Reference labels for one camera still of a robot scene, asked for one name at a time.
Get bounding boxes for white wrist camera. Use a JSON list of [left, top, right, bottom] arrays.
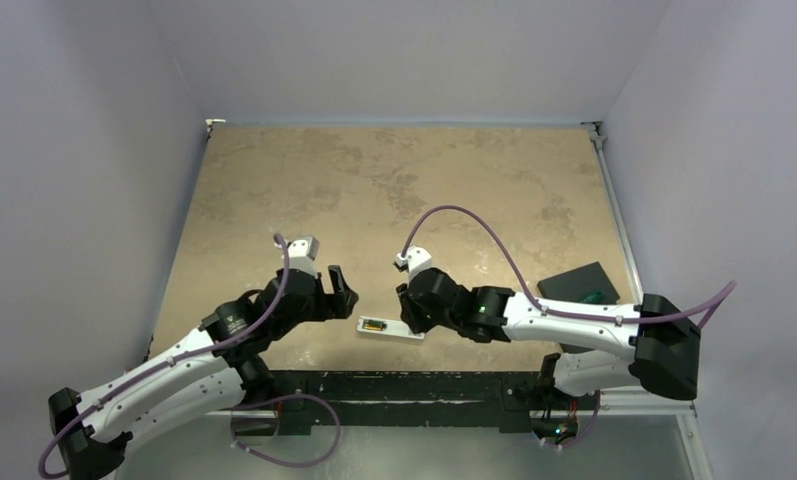
[[286, 236, 320, 278], [393, 246, 433, 276]]

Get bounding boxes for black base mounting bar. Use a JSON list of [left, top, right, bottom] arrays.
[[273, 370, 545, 433]]

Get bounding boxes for aluminium frame rail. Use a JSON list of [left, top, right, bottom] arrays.
[[581, 122, 644, 300]]

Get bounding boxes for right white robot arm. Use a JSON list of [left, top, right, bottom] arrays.
[[396, 268, 701, 407]]

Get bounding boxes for gold battery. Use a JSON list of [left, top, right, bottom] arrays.
[[362, 320, 387, 331]]

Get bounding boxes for black foam pad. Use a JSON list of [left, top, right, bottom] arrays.
[[536, 262, 620, 304]]

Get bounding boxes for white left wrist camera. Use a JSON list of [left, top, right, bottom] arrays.
[[286, 236, 320, 278]]

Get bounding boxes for white air conditioner remote control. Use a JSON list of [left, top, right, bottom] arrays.
[[356, 316, 425, 341]]

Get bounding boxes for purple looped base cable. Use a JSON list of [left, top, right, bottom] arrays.
[[229, 389, 344, 469]]

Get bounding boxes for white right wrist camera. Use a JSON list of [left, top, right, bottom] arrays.
[[393, 246, 433, 276]]

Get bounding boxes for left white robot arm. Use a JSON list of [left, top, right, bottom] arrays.
[[38, 265, 359, 479]]

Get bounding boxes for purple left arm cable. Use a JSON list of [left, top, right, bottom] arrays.
[[36, 233, 292, 480]]

